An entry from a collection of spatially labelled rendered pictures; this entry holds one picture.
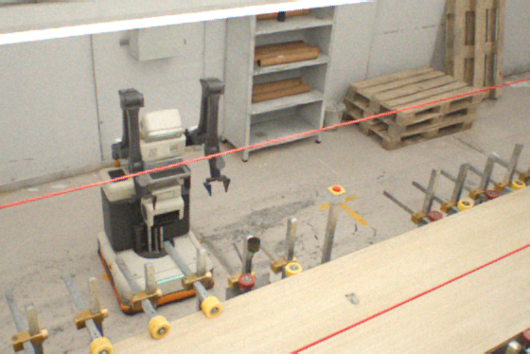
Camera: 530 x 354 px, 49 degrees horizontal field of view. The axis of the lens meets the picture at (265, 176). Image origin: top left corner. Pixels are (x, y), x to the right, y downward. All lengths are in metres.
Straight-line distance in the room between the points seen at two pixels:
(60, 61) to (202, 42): 1.23
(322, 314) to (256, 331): 0.32
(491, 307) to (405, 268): 0.44
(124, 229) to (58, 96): 1.55
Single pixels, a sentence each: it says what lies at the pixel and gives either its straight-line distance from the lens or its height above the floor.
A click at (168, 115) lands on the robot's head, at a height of 1.37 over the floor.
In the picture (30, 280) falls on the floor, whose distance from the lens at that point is 4.37.
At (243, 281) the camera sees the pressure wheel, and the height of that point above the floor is 0.91.
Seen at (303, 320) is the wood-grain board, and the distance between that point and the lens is 2.71.
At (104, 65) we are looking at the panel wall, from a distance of 5.06.
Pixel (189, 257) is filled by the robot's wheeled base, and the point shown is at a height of 0.28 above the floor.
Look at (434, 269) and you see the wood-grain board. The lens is 3.15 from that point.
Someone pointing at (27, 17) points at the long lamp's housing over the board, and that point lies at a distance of 1.57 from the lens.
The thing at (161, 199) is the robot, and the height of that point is 0.82.
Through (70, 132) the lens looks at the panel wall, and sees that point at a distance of 5.20.
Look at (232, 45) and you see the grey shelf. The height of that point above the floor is 1.03.
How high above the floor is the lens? 2.82
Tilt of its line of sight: 32 degrees down
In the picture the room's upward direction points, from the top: 4 degrees clockwise
